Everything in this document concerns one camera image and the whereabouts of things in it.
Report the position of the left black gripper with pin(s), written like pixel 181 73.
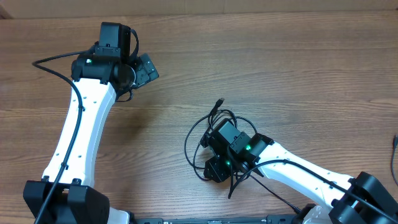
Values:
pixel 144 76

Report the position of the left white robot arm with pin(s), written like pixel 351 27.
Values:
pixel 100 76

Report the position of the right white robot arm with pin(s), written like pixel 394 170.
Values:
pixel 337 198

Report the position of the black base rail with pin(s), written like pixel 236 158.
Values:
pixel 236 217

